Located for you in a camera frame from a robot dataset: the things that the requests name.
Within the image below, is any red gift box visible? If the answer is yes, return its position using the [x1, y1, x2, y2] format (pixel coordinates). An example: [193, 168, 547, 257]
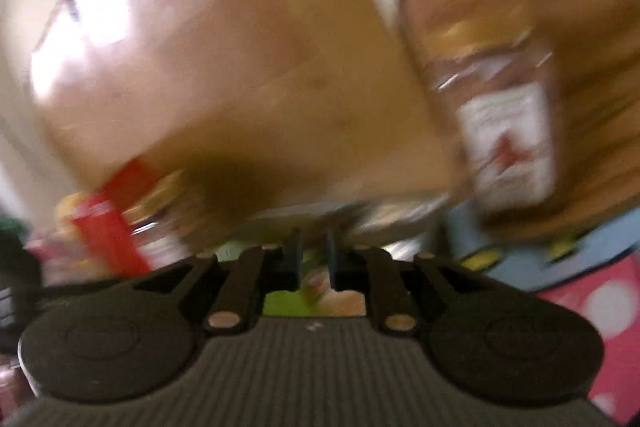
[70, 159, 156, 278]

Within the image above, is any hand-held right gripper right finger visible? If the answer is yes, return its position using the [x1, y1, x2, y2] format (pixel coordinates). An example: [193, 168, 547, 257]
[326, 229, 501, 335]

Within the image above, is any tall gold-lid nut jar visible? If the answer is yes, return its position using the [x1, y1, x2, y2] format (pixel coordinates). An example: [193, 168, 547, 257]
[415, 14, 563, 220]

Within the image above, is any nut bag with orange label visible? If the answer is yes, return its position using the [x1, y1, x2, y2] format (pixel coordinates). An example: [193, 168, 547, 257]
[220, 242, 368, 319]

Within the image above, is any large cardboard box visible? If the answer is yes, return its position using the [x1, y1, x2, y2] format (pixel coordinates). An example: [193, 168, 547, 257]
[30, 0, 461, 228]

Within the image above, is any long black printed box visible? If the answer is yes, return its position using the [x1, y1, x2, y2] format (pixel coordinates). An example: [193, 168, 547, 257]
[245, 194, 451, 258]

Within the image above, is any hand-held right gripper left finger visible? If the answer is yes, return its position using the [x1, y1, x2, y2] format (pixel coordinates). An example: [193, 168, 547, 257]
[132, 228, 304, 338]

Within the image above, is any yellow plush toy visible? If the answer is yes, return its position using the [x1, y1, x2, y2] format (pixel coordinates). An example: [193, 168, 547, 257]
[52, 192, 96, 230]

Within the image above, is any short gold-lid nut jar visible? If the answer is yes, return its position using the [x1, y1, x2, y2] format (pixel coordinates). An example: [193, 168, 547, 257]
[127, 172, 196, 268]

